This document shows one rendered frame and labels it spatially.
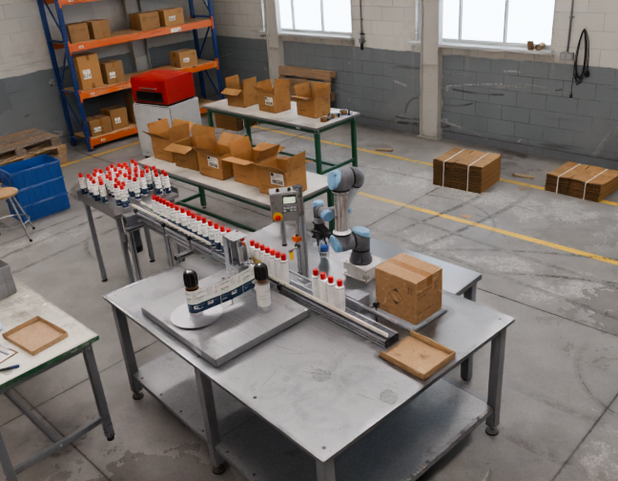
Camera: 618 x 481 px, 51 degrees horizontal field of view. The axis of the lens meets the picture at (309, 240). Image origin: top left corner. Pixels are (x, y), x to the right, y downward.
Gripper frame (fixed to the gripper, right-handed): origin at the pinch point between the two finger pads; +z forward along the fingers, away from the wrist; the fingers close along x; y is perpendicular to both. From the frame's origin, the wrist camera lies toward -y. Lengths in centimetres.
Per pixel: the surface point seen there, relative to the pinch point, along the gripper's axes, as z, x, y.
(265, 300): -6, 78, -26
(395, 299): -7, 32, -85
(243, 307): 2, 83, -11
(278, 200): -53, 44, -7
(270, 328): 2, 89, -40
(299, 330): 7, 75, -49
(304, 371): 7, 100, -78
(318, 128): 13, -247, 235
